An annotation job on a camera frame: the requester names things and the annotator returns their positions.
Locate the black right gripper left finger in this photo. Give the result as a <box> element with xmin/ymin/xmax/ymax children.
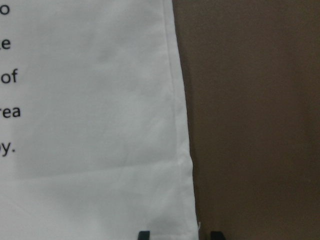
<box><xmin>137</xmin><ymin>231</ymin><xmax>150</xmax><ymax>240</ymax></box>

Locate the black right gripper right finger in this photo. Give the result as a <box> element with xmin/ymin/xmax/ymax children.
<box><xmin>210</xmin><ymin>231</ymin><xmax>226</xmax><ymax>240</ymax></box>

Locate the white long-sleeve printed shirt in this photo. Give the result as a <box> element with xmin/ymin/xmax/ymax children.
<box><xmin>0</xmin><ymin>0</ymin><xmax>199</xmax><ymax>240</ymax></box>

